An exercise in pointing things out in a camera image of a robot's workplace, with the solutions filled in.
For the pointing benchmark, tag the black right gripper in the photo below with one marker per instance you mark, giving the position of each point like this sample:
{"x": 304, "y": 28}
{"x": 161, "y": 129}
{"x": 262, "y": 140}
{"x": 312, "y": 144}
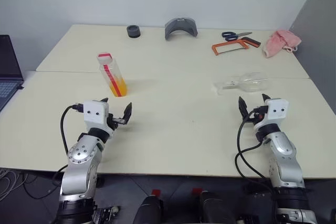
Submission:
{"x": 258, "y": 115}

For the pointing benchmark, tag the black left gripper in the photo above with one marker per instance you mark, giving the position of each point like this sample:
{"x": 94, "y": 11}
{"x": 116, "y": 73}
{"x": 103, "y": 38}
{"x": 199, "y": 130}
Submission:
{"x": 113, "y": 122}

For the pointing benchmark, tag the clear wine glass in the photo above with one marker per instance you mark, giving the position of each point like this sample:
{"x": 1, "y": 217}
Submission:
{"x": 252, "y": 82}

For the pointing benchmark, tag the bottle with orange liquid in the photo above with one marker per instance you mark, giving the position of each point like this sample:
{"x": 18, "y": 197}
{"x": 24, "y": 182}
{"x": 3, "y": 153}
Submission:
{"x": 116, "y": 85}

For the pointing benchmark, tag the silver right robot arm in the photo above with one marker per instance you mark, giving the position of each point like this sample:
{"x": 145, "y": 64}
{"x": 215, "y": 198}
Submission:
{"x": 284, "y": 155}

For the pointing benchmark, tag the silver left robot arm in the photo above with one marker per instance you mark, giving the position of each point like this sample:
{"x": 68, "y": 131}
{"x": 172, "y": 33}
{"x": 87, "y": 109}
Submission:
{"x": 78, "y": 155}

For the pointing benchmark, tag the white bottle cap red tape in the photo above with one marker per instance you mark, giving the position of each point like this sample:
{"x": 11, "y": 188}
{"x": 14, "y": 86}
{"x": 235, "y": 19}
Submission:
{"x": 105, "y": 57}

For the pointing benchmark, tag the pink cloth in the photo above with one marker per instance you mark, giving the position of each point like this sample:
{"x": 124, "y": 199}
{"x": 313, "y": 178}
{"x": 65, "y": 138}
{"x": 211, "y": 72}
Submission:
{"x": 278, "y": 43}

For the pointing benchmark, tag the orange hacksaw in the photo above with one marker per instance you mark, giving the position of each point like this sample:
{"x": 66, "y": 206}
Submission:
{"x": 218, "y": 48}

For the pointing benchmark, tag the red tag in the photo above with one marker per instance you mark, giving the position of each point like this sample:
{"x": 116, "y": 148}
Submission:
{"x": 197, "y": 191}
{"x": 156, "y": 192}

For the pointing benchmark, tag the grey curved visor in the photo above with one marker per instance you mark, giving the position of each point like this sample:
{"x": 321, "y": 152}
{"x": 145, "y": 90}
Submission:
{"x": 181, "y": 26}

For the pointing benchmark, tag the dark rounded shape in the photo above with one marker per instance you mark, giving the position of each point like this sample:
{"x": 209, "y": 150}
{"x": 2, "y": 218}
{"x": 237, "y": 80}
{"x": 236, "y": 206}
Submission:
{"x": 148, "y": 211}
{"x": 215, "y": 208}

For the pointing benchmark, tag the dark laptop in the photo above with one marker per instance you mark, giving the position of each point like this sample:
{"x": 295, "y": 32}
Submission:
{"x": 8, "y": 64}

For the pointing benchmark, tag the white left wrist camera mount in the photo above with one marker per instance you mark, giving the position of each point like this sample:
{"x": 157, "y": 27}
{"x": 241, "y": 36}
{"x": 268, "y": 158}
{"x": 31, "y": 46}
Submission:
{"x": 94, "y": 113}

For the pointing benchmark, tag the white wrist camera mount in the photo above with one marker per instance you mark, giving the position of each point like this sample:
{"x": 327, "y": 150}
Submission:
{"x": 94, "y": 113}
{"x": 277, "y": 112}

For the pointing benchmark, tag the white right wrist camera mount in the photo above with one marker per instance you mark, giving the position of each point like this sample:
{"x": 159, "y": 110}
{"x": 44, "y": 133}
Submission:
{"x": 277, "y": 112}

